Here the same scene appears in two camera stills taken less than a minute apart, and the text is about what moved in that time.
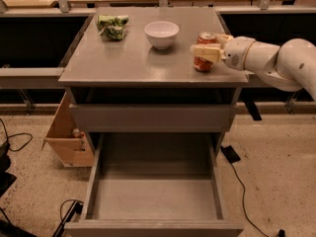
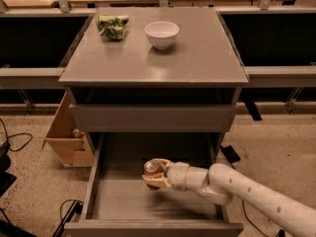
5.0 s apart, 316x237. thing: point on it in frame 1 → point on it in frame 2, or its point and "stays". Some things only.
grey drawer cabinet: [133, 72] stays
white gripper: [237, 52] → [178, 176]
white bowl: [161, 34] stays
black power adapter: [230, 154] stays
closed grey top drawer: [154, 118] stays
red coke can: [200, 63] → [152, 167]
